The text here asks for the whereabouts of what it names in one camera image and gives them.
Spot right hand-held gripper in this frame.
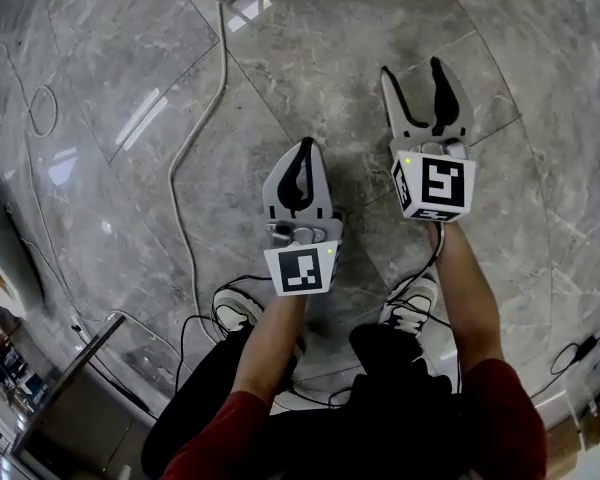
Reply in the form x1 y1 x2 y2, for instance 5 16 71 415
379 56 477 223

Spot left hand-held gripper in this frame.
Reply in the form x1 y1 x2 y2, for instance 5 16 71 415
262 136 344 298

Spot person's left forearm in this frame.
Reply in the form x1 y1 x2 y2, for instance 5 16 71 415
229 292 309 409

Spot person's right forearm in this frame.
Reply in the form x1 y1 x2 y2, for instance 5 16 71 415
427 221 506 394

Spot person's left white shoe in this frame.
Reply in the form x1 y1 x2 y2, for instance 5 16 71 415
212 287 266 332

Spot person's white shoe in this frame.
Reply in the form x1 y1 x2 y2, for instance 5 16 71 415
378 277 439 339
212 287 266 332

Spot person's right white shoe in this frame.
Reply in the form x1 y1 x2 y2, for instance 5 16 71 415
378 277 439 339

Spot person's black trousers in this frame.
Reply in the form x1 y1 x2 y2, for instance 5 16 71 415
139 317 464 480

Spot person's red shirt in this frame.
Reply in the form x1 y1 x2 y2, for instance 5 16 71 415
162 357 549 480

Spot grey desk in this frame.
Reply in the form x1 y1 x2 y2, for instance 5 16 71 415
9 312 181 480

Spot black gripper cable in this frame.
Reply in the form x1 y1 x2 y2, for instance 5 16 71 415
179 273 351 409
379 220 464 394

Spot thick white cable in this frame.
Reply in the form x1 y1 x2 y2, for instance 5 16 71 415
168 0 231 314

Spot black power adapter with cable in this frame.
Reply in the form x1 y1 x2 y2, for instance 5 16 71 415
549 305 600 377

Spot thin white cable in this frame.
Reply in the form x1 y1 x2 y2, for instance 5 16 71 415
0 42 86 329

